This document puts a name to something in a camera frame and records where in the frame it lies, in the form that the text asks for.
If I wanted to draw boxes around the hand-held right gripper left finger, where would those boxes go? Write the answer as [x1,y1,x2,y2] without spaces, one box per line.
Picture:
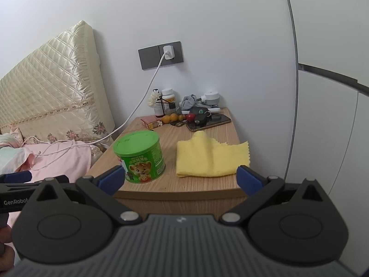
[25,165,143,226]

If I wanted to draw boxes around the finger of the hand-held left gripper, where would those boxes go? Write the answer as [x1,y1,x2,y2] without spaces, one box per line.
[0,170,33,184]
[0,175,70,192]

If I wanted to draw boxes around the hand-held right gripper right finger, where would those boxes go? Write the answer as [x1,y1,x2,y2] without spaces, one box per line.
[220,165,336,226]

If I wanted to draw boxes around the green printed can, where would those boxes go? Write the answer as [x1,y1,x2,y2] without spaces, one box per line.
[112,130,167,184]

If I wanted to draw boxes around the yellow cleaning cloth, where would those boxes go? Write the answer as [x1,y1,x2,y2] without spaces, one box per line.
[176,131,250,178]

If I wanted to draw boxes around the person's left hand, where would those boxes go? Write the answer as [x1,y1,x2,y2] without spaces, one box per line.
[0,226,15,269]

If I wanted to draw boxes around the pink bedding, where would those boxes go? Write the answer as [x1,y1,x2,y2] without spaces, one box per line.
[0,127,108,186]

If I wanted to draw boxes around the smartphone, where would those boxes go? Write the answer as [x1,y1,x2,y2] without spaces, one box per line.
[185,114,232,132]

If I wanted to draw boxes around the pink cigarette box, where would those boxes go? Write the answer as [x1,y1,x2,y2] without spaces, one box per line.
[140,115,164,130]

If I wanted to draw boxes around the wooden nightstand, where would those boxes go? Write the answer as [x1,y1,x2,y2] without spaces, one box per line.
[86,107,249,217]

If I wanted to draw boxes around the black car key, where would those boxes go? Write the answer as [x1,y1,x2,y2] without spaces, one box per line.
[189,106,213,125]

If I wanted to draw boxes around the cream quilted headboard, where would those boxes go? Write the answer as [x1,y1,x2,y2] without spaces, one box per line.
[0,20,116,145]

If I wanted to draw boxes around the white plug-in device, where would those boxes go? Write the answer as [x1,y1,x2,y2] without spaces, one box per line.
[201,90,221,107]

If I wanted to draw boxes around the white artificial flower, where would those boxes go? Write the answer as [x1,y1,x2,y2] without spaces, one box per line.
[148,89,161,109]

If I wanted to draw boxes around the grey crumpled cloth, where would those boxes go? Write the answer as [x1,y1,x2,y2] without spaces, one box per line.
[180,94,202,112]

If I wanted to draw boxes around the white-lid pill bottle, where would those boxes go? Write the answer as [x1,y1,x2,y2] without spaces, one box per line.
[161,88,176,111]

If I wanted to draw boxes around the white wardrobe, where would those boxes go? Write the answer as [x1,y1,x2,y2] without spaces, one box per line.
[281,0,369,197]

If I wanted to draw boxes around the orange gourd string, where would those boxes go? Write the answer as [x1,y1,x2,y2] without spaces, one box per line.
[161,113,187,125]

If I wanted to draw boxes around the white charger cable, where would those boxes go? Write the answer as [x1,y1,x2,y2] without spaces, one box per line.
[21,52,167,171]

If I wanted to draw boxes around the grey wall socket panel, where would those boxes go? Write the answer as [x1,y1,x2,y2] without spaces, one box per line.
[138,41,184,70]

